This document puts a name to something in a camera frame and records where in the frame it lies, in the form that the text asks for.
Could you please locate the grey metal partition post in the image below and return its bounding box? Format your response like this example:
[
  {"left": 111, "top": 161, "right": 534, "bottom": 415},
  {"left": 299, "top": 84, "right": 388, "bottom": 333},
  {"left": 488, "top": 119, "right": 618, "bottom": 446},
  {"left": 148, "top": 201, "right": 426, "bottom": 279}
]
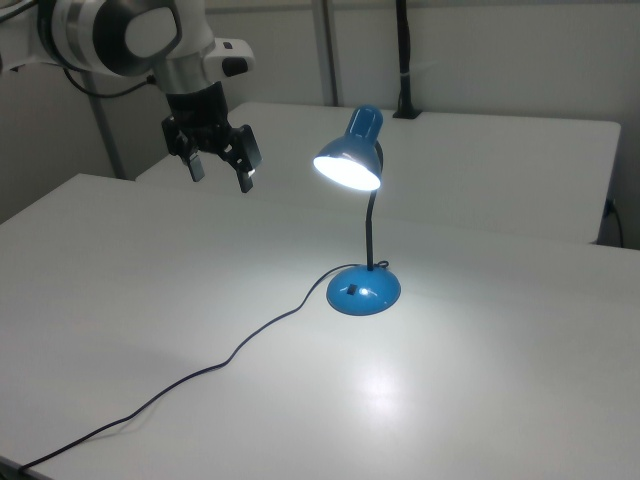
[{"left": 319, "top": 0, "right": 343, "bottom": 107}]

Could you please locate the black clamped mounting pole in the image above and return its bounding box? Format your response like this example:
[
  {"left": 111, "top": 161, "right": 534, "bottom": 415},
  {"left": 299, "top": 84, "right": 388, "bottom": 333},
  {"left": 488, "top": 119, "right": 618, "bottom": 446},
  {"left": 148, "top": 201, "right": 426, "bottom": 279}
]
[{"left": 392, "top": 0, "right": 424, "bottom": 120}]

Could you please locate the black lamp power cable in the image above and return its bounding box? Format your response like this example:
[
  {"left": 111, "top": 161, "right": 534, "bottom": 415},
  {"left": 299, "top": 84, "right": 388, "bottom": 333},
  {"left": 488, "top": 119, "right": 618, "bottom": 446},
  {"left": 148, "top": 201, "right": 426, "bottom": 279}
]
[{"left": 18, "top": 259, "right": 392, "bottom": 474}]

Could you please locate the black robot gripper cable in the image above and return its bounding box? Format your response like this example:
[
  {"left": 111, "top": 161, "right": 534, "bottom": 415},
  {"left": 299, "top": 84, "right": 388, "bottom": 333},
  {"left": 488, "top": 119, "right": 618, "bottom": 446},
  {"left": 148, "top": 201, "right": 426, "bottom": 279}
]
[{"left": 61, "top": 67, "right": 157, "bottom": 99}]

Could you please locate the white cable tie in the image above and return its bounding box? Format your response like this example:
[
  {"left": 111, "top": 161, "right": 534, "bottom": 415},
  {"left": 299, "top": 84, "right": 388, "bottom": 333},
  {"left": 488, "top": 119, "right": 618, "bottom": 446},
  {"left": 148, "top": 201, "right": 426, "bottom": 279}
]
[{"left": 399, "top": 61, "right": 437, "bottom": 79}]

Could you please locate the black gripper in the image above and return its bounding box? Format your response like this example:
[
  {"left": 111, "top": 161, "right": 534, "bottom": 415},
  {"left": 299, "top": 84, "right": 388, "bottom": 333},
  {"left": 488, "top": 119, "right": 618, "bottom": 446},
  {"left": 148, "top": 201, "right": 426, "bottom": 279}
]
[{"left": 160, "top": 81, "right": 264, "bottom": 194}]

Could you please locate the blue gooseneck desk lamp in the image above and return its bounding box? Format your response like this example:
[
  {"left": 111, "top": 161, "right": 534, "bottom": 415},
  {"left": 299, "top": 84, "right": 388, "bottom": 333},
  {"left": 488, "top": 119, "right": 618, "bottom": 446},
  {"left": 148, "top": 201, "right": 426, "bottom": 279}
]
[{"left": 312, "top": 103, "right": 403, "bottom": 317}]

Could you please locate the black wall socket cable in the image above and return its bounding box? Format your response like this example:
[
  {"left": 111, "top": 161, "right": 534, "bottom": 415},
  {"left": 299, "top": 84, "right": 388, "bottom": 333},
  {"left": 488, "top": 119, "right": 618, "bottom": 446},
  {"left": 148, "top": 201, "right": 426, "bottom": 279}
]
[{"left": 605, "top": 198, "right": 626, "bottom": 249}]

